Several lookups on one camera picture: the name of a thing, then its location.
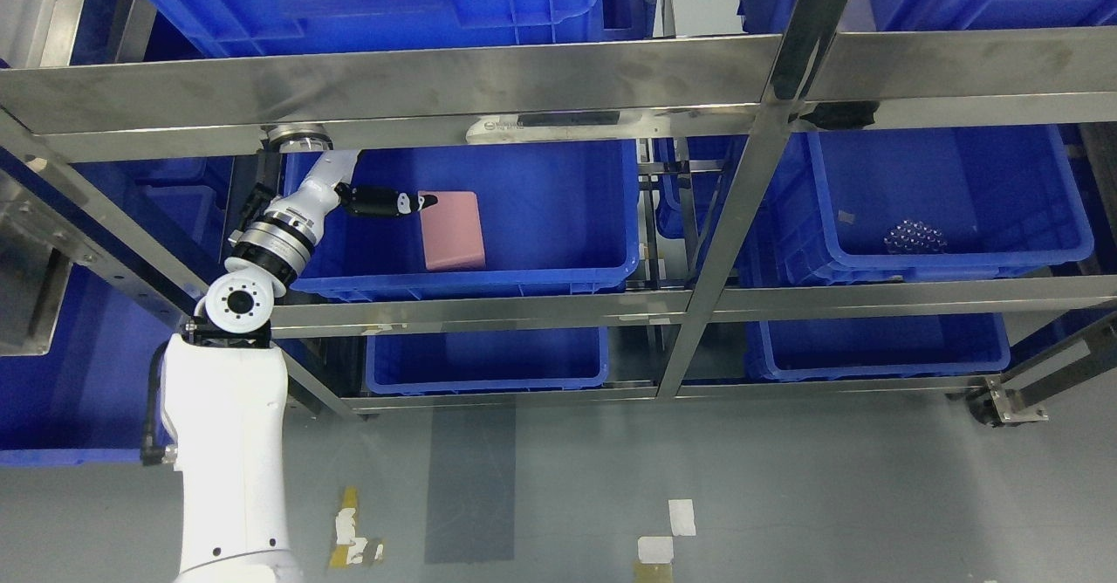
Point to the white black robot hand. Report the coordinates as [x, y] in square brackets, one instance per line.
[329, 185]

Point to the pink plastic storage box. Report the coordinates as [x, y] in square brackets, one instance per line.
[452, 234]

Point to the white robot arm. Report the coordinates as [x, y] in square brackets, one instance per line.
[222, 386]

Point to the stainless steel shelf rack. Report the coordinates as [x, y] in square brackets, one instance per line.
[711, 118]

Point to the blue shelf bin left middle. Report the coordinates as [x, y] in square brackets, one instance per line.
[557, 219]

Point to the blue shelf bin lower left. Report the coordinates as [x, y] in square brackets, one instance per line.
[503, 360]

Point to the blue bin far left shelf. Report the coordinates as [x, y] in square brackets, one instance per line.
[83, 399]

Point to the blue shelf bin lower right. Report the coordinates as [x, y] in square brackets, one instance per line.
[875, 348]

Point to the blue shelf bin right middle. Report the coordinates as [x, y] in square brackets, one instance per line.
[917, 205]

